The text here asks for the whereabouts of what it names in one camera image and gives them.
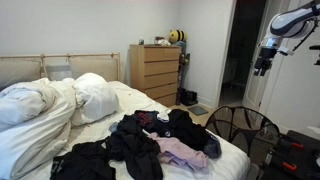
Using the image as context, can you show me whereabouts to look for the wooden chest of drawers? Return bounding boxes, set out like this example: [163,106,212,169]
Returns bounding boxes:
[130,45,180,107]

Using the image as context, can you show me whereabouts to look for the white rumpled duvet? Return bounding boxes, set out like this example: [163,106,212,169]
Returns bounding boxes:
[0,78,76,179]

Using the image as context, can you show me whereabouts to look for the pink garment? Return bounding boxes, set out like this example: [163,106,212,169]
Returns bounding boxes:
[148,133,209,171]

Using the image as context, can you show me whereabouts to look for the black garment middle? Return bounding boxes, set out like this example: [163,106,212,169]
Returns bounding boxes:
[108,115,163,180]

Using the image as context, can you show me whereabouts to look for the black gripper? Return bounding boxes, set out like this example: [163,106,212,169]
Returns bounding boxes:
[254,47,277,76]

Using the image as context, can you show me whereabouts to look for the white pillow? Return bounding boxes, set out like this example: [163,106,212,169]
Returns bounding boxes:
[72,73,119,126]

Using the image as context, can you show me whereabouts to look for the red black plaid garment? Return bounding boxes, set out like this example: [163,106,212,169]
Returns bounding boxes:
[134,110,159,129]

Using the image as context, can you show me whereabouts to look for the bee plush toy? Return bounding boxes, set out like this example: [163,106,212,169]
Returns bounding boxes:
[169,30,187,43]

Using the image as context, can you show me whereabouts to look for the black garment front left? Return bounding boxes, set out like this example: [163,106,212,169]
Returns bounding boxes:
[50,141,116,180]

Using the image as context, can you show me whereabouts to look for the black mesh laundry basket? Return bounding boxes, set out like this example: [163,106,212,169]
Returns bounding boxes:
[205,106,280,157]

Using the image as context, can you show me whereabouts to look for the grey floor scale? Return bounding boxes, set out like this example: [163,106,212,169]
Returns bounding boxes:
[188,106,208,116]

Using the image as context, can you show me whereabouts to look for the white door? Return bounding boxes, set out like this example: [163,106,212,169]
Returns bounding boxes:
[242,0,290,111]

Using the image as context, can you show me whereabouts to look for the wooden bed headboard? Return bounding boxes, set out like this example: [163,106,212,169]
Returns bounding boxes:
[0,53,120,90]

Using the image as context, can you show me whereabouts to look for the black clamp orange handles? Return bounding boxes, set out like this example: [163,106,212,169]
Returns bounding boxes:
[261,130,320,180]

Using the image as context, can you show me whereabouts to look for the black sweater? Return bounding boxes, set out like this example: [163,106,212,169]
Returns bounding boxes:
[169,109,208,151]

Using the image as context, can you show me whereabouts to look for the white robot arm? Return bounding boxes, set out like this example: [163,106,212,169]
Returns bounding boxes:
[253,0,320,76]

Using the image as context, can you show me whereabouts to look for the dark blue garment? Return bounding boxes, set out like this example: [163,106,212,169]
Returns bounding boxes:
[203,135,222,159]

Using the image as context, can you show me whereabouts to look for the black bag on floor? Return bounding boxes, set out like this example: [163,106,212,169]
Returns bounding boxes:
[180,89,197,106]

